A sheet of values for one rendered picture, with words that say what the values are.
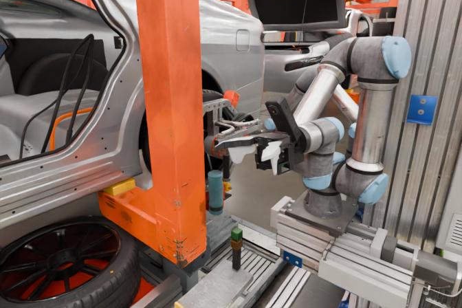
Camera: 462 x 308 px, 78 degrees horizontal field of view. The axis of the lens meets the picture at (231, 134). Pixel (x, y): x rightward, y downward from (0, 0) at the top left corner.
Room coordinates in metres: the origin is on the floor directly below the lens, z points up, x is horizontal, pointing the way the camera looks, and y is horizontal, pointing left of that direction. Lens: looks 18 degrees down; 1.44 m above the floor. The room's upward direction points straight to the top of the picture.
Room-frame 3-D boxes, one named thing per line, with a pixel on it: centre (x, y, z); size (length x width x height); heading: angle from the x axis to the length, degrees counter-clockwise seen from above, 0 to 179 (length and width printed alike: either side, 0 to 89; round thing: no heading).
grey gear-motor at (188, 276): (1.42, 0.32, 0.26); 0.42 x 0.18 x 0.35; 52
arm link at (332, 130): (0.72, -0.24, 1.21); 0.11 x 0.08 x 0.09; 128
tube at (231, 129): (1.50, 0.07, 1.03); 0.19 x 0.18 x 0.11; 52
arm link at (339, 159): (0.99, -0.37, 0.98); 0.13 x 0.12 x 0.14; 38
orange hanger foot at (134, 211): (1.30, 0.49, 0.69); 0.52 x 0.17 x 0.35; 52
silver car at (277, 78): (6.11, -1.94, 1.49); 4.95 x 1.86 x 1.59; 142
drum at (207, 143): (1.60, 0.05, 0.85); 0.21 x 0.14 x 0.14; 52
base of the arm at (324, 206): (0.99, -0.37, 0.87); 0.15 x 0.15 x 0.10
